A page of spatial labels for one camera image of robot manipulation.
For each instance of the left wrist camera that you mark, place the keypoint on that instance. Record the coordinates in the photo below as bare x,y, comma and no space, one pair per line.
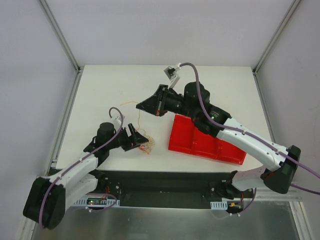
118,121

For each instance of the right white cable duct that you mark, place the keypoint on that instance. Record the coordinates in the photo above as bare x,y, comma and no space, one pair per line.
219,205

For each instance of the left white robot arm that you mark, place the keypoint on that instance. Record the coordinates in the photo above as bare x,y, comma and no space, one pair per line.
51,196

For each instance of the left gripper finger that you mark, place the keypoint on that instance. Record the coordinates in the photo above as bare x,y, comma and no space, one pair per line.
133,130
138,140

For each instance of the aluminium rail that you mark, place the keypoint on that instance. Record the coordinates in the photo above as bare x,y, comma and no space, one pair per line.
265,194

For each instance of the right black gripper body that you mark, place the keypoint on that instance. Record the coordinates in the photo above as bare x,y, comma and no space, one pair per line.
161,100

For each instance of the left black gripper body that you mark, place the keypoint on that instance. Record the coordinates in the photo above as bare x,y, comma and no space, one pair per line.
128,140

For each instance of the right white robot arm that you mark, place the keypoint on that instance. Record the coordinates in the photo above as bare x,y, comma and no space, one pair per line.
279,163

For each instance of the red three-compartment bin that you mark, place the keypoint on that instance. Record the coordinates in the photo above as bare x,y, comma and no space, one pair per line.
186,138

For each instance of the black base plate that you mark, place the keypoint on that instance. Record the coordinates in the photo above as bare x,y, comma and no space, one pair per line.
154,189

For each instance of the white cable duct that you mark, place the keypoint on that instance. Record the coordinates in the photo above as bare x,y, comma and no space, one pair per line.
219,205
93,202

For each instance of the left aluminium frame post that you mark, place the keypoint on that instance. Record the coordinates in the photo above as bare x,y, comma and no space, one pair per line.
59,35

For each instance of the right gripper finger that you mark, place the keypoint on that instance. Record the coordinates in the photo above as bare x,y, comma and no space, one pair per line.
151,106
155,97

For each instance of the left white cable duct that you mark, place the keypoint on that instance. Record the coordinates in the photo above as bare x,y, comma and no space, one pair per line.
93,202

